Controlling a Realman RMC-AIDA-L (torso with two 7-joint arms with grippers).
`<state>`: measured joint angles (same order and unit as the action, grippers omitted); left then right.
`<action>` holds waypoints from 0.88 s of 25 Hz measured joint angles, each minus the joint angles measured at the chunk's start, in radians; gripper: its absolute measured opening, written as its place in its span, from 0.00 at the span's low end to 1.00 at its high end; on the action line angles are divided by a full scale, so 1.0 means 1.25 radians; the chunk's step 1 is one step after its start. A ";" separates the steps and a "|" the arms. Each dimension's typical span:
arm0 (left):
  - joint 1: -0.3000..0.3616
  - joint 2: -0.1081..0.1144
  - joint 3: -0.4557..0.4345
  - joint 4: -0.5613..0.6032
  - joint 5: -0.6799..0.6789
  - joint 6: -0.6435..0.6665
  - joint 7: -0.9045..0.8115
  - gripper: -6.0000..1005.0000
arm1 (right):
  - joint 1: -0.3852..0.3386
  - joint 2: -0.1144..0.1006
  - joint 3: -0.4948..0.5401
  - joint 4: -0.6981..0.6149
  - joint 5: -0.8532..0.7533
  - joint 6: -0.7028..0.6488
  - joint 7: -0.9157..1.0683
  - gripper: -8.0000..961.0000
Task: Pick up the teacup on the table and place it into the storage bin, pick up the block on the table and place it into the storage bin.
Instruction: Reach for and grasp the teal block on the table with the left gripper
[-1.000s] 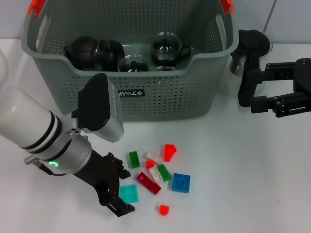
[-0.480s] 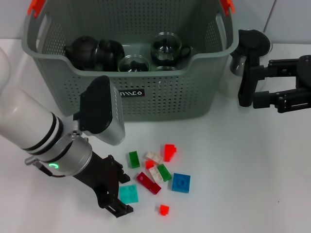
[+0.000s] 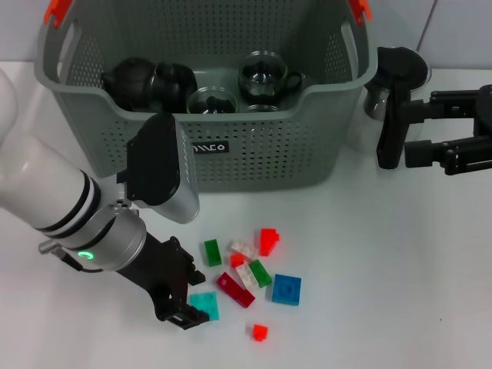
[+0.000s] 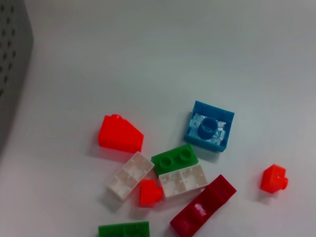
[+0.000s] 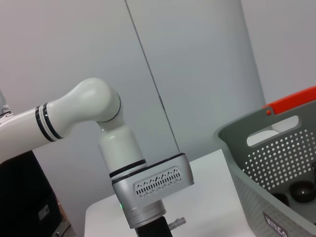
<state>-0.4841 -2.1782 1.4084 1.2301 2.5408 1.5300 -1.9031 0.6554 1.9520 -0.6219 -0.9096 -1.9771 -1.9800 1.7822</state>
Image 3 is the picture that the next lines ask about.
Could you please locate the teal toy plate brick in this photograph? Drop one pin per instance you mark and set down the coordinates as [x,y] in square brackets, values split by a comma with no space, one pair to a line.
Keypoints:
[209,303]

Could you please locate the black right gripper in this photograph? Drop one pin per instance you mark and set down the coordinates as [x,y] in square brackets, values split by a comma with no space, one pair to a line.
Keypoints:
[485,111]

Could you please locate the dark red toy brick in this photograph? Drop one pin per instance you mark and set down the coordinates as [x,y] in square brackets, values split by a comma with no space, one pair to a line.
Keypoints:
[234,289]

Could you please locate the grey perforated storage basket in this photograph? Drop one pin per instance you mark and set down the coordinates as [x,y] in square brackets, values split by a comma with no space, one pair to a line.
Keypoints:
[269,153]

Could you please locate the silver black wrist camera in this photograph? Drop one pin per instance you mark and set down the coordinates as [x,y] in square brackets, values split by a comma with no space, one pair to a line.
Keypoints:
[157,165]

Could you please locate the glass teacup with black holder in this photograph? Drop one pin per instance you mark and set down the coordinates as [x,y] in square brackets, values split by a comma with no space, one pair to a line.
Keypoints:
[261,82]
[213,102]
[260,109]
[175,86]

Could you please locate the blue toy plate brick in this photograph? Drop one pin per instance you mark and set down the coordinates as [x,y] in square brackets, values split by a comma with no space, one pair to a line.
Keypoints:
[286,289]

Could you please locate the white translucent toy brick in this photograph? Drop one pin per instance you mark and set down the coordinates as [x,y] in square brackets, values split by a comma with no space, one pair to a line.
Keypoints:
[246,249]
[246,276]

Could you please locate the orange wedge toy brick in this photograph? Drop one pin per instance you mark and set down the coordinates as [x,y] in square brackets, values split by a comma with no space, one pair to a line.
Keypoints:
[269,242]

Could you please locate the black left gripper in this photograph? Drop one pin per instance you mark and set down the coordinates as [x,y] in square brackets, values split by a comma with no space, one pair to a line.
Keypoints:
[165,273]

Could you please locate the black clay teapot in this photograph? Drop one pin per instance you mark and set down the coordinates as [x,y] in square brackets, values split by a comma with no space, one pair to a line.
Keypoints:
[130,82]

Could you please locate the small orange toy brick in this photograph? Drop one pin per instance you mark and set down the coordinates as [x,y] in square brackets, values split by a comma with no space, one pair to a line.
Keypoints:
[260,332]
[236,260]

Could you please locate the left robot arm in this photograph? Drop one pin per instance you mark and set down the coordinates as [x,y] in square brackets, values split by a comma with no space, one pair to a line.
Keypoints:
[46,184]

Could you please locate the green toy brick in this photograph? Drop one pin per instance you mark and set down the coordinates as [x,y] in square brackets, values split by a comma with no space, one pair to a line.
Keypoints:
[261,273]
[212,252]

